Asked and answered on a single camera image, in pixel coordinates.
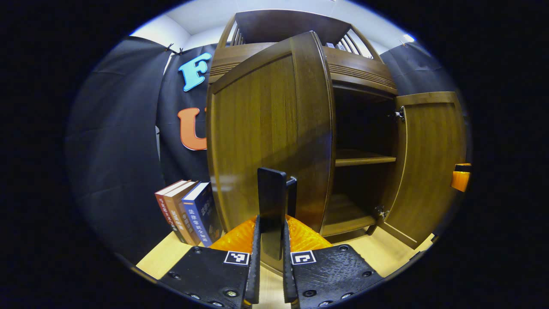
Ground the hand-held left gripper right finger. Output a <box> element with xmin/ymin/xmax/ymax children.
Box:
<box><xmin>281</xmin><ymin>215</ymin><xmax>384</xmax><ymax>309</ymax></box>

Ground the wooden double-door shoe cabinet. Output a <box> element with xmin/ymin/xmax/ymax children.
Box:
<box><xmin>206</xmin><ymin>9</ymin><xmax>468</xmax><ymax>275</ymax></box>

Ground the red book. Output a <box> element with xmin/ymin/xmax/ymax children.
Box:
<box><xmin>154</xmin><ymin>179</ymin><xmax>189</xmax><ymax>243</ymax></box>

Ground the black backdrop cloth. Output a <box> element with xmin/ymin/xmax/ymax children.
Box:
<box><xmin>64</xmin><ymin>36</ymin><xmax>459</xmax><ymax>267</ymax></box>

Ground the blue book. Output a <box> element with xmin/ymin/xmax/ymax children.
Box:
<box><xmin>180</xmin><ymin>182</ymin><xmax>223</xmax><ymax>248</ymax></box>

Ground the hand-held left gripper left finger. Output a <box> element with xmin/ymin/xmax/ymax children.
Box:
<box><xmin>158</xmin><ymin>215</ymin><xmax>261</xmax><ymax>309</ymax></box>

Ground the brown book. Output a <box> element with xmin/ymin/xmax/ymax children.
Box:
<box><xmin>163</xmin><ymin>181</ymin><xmax>202</xmax><ymax>246</ymax></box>

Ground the wooden cabinet door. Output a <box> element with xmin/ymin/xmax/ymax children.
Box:
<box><xmin>206</xmin><ymin>31</ymin><xmax>336</xmax><ymax>275</ymax></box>
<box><xmin>377</xmin><ymin>91</ymin><xmax>467</xmax><ymax>249</ymax></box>

